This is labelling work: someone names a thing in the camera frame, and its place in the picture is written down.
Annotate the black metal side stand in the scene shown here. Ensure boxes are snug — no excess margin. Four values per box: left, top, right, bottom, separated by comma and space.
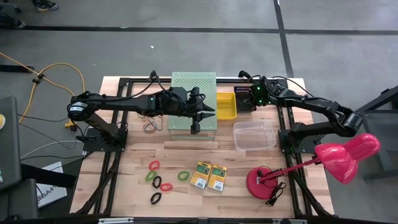
354, 84, 398, 181

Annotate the white printed paper sheet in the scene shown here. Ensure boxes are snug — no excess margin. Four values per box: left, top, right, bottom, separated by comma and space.
36, 161, 68, 208

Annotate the white floor cable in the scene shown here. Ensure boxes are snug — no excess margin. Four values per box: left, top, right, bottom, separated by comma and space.
20, 139, 85, 160

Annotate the black lamp power cord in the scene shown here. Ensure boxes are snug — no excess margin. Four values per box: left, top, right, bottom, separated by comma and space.
256, 166, 287, 207

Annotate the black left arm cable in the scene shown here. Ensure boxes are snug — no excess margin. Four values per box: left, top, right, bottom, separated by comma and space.
124, 70, 175, 100

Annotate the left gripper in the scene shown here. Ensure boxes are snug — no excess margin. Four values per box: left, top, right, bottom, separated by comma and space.
162, 86, 216, 135

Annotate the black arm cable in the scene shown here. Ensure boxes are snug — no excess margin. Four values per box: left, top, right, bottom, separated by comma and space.
238, 70, 315, 98
124, 70, 175, 100

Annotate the clear plastic container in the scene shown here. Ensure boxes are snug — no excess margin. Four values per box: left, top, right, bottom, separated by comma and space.
232, 119, 277, 152

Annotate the green perforated metal shelf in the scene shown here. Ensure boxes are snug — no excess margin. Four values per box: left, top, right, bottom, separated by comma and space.
167, 71, 218, 140

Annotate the yellow plastic basket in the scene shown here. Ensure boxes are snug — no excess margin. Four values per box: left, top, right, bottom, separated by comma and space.
216, 91, 238, 121

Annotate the pink desk lamp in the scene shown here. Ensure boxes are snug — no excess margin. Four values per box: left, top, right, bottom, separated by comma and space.
245, 133, 382, 200

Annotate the blue rubber band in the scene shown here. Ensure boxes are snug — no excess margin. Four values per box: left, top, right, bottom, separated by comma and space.
143, 121, 159, 133

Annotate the black table frame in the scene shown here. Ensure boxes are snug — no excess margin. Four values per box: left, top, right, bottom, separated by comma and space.
70, 76, 335, 218

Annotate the person's shoe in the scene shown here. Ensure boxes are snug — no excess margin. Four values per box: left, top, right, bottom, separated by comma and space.
32, 0, 60, 12
0, 12, 26, 29

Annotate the black plastic basket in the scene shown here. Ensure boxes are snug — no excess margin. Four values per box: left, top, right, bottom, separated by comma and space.
233, 85, 257, 113

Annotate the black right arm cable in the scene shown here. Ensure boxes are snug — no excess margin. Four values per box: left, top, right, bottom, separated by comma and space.
238, 70, 315, 98

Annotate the orange floor extension cable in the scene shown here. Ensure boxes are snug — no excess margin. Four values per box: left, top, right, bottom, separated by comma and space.
0, 51, 86, 125

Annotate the Crayola crayon box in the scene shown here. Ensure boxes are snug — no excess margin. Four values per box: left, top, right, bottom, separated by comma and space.
206, 164, 228, 192
189, 161, 213, 190

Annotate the dark grey equipment case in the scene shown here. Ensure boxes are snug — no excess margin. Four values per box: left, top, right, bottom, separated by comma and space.
0, 95, 22, 191

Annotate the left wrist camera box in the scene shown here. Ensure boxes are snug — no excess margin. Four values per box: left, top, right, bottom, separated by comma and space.
185, 93, 202, 108

